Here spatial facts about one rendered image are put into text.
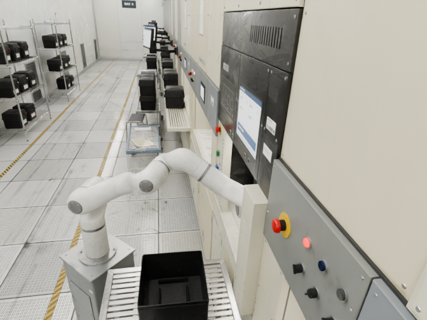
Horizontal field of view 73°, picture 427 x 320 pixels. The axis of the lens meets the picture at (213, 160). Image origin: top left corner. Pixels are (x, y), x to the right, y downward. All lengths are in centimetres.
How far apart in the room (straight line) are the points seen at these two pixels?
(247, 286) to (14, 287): 208
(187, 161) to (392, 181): 83
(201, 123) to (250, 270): 222
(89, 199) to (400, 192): 122
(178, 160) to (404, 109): 88
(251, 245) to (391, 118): 67
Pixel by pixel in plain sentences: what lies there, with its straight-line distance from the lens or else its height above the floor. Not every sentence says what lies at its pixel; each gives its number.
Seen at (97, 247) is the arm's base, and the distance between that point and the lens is 166.
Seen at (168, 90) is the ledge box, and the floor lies 105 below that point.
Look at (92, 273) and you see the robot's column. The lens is 166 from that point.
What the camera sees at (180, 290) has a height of 77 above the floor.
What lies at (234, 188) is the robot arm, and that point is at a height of 130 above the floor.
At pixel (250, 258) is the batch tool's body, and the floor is 117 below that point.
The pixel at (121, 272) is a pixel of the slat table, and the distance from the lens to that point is 163.
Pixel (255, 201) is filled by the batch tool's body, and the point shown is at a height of 140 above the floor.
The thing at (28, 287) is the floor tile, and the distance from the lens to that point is 283.
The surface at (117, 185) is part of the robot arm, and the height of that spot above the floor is 124.
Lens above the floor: 192
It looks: 26 degrees down
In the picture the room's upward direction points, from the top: 3 degrees clockwise
